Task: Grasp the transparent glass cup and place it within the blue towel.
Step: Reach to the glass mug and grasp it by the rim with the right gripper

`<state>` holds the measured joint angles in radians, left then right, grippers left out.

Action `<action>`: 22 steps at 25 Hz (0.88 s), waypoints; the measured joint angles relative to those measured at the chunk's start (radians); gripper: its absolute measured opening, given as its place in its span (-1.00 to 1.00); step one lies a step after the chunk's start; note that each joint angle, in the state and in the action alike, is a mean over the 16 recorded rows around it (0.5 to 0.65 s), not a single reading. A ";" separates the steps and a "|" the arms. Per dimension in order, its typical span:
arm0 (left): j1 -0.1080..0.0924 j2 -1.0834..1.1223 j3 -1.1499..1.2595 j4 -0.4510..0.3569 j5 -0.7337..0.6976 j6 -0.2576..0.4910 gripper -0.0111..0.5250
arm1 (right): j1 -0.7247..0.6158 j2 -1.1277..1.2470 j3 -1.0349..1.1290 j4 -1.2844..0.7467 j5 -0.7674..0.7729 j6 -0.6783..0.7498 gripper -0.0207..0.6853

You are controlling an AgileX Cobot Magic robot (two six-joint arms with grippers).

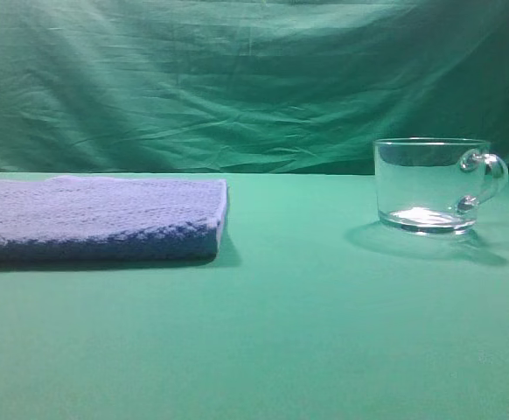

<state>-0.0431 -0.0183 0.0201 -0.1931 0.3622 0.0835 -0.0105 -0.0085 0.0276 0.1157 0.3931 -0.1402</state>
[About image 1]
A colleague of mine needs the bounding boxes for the transparent glass cup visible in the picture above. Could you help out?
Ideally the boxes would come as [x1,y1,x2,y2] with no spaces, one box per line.
[373,137,509,235]

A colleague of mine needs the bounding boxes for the folded blue towel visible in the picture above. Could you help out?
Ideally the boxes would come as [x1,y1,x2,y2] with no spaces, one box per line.
[0,175,227,263]

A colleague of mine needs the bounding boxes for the green table cloth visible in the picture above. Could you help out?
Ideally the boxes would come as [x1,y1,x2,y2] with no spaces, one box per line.
[0,175,509,419]

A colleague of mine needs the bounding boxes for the green backdrop cloth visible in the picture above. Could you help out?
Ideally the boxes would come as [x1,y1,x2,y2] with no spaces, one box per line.
[0,1,509,175]

